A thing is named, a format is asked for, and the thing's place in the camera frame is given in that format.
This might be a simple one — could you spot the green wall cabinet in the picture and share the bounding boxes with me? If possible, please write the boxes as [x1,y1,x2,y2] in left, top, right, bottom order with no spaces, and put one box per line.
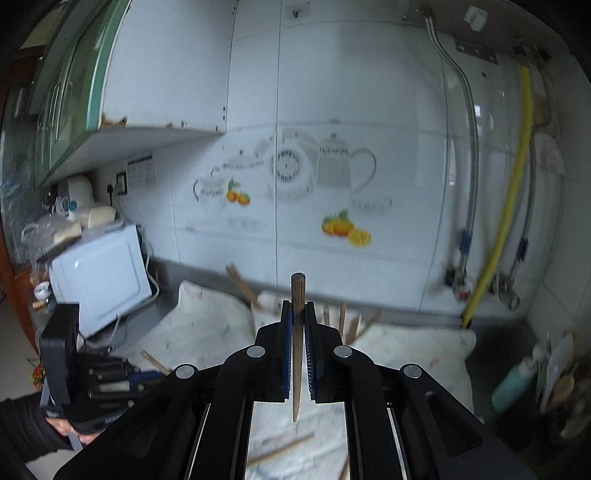
[0,0,236,190]

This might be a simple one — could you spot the printed wall chart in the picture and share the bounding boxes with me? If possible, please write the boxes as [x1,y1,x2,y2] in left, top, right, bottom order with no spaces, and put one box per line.
[127,156,155,189]

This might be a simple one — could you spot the yellow gas pipe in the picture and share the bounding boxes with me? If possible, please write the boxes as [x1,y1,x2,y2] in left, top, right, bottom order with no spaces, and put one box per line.
[462,67,534,328]

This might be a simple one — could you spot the red handle valve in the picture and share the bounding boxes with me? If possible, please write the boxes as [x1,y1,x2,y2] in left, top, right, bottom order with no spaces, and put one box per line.
[445,265,474,301]

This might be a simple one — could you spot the person's left forearm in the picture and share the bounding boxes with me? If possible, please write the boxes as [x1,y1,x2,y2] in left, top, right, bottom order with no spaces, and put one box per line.
[0,392,75,462]

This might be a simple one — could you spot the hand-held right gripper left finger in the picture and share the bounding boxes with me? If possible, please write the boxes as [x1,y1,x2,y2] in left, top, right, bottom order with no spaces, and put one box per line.
[53,300,294,480]

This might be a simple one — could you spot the pile of wooden chopsticks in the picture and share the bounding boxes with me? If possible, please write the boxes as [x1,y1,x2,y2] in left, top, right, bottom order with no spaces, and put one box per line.
[225,263,384,480]

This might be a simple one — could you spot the teal pump bottle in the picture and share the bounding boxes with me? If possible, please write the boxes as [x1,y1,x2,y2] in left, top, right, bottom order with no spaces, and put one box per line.
[490,346,546,414]

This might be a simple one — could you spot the white microwave oven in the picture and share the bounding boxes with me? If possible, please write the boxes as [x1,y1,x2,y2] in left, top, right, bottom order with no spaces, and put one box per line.
[48,224,153,337]

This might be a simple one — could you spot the brown wooden chopstick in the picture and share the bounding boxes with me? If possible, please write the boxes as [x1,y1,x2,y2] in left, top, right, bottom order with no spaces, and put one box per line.
[141,350,171,376]
[290,273,306,423]

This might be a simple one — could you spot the white quilted mat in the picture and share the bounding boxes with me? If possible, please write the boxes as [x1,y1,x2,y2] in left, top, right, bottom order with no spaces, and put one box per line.
[115,279,477,480]

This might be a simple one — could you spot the wooden spoon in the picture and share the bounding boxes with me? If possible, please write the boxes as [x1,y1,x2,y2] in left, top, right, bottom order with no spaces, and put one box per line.
[551,374,575,407]

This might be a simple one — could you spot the white plastic utensil holder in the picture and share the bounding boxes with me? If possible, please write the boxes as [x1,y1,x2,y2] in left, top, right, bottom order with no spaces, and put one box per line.
[252,290,384,344]

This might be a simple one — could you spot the metal angle valve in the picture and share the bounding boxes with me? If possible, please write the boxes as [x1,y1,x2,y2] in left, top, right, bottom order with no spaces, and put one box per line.
[492,272,520,308]

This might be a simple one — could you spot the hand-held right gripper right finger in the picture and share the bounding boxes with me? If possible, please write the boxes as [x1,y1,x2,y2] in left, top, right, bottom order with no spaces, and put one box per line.
[305,302,539,480]

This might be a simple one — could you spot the white rice paddle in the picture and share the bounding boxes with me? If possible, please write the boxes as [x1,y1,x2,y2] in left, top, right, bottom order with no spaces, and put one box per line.
[540,332,575,411]

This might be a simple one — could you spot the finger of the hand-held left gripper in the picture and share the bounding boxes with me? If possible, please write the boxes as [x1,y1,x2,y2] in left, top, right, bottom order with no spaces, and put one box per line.
[127,369,166,387]

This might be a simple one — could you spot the white plastic appliance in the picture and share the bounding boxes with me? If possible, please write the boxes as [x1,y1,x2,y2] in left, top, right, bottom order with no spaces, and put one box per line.
[60,175,95,213]

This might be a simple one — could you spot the beige plastic container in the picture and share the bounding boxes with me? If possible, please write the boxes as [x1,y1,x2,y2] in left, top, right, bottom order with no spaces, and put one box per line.
[88,206,117,229]

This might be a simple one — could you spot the person's left hand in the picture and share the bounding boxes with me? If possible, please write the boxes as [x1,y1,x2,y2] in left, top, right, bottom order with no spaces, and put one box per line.
[55,418,98,446]

